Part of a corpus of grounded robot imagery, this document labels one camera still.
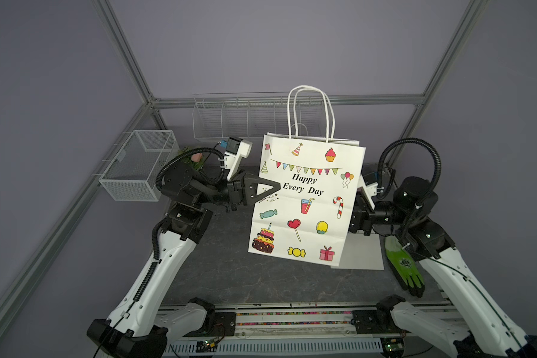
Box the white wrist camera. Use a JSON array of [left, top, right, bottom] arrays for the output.
[[357, 167, 396, 200], [222, 137, 253, 181]]

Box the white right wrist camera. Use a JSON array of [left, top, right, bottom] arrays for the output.
[[357, 167, 396, 200]]

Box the potted plant with pink flower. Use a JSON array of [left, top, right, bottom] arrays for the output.
[[178, 146, 207, 172]]

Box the white wire side basket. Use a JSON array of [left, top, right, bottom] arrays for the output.
[[98, 130, 179, 202]]

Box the small white party paper bag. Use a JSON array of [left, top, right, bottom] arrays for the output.
[[248, 84, 367, 268]]

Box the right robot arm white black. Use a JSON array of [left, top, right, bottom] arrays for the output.
[[348, 138, 537, 357]]

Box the green black work glove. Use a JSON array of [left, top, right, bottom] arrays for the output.
[[384, 236, 425, 298]]

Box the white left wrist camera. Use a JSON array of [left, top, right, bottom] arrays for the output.
[[222, 137, 253, 181]]

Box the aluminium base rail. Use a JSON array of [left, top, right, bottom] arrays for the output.
[[102, 303, 462, 358]]

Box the large white party paper bag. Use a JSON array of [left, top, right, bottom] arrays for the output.
[[332, 233, 384, 271]]

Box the white wire wall shelf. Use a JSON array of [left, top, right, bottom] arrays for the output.
[[192, 92, 326, 140]]

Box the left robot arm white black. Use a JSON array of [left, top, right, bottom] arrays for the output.
[[87, 138, 280, 357]]

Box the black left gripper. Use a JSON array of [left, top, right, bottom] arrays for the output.
[[195, 170, 280, 213]]

